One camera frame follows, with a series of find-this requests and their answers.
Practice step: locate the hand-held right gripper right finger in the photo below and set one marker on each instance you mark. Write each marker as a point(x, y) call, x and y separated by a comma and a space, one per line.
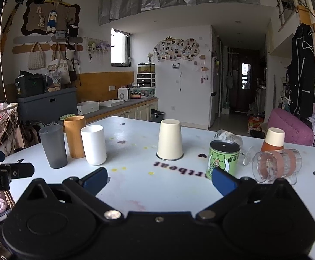
point(223, 181)

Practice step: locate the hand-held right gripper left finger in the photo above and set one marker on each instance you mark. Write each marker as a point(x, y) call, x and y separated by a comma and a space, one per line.
point(95, 181)

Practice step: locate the white cup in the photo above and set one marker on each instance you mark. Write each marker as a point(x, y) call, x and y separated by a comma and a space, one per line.
point(94, 146)

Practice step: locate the grey cup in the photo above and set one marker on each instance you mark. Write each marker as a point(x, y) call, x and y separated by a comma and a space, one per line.
point(53, 146)

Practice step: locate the brown wooden cup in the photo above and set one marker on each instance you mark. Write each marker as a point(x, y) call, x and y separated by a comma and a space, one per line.
point(75, 135)

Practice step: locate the clear cup with brown bands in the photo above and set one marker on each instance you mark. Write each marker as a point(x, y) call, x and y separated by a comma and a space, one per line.
point(276, 165)

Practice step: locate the orange cup with cream base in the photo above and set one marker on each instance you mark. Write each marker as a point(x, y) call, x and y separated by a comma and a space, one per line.
point(274, 139)

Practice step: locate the green printed can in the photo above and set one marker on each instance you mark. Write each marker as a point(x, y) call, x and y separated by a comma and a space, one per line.
point(222, 159)

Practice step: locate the wicker basket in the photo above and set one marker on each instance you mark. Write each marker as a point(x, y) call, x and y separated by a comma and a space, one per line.
point(0, 124)

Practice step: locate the clear stemmed glass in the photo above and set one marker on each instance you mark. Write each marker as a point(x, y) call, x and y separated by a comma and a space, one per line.
point(248, 155)

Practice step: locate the colourful cardboard box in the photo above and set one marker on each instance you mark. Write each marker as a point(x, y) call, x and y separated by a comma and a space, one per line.
point(255, 123)

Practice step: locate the green patterned pouch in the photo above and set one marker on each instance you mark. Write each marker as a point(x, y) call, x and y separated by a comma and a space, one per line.
point(65, 117)

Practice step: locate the grey storage box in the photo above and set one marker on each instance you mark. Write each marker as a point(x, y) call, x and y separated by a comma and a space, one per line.
point(46, 105)

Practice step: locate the white shallow box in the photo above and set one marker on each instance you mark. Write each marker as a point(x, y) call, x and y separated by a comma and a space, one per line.
point(111, 103)
point(87, 107)

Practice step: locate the black bag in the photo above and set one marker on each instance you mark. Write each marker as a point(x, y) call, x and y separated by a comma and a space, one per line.
point(29, 85)

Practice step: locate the cream counter cabinet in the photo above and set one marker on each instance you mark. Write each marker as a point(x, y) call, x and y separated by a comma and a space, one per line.
point(135, 111)

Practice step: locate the purple armchair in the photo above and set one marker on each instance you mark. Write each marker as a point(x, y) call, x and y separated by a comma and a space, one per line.
point(290, 127)

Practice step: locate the black bucket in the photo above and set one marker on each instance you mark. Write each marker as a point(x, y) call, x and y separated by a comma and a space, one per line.
point(157, 116)

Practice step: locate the white small appliance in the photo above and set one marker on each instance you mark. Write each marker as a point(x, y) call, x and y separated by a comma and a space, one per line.
point(123, 94)

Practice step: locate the dark entrance door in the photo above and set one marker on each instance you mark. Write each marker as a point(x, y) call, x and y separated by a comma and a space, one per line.
point(245, 86)

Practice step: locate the white knitted bag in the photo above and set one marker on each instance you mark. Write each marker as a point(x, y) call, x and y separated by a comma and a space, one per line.
point(36, 59)

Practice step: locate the canvas tote bag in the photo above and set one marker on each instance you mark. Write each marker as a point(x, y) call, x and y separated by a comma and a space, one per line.
point(61, 69)

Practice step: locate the plastic drawer unit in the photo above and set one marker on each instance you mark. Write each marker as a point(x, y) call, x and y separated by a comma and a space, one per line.
point(146, 80)

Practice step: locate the glass fish tank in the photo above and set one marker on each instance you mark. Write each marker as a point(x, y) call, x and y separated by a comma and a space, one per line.
point(146, 68)

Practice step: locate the black jacket with white trim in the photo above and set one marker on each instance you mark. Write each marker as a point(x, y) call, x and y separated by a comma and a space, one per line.
point(302, 73)

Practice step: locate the window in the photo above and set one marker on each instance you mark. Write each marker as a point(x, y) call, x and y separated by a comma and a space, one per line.
point(118, 48)

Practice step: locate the cloud-shaped photo board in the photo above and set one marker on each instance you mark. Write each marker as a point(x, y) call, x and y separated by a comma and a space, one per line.
point(176, 49)

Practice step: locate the brown wall board with dolls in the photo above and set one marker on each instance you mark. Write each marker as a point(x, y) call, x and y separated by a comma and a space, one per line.
point(33, 19)

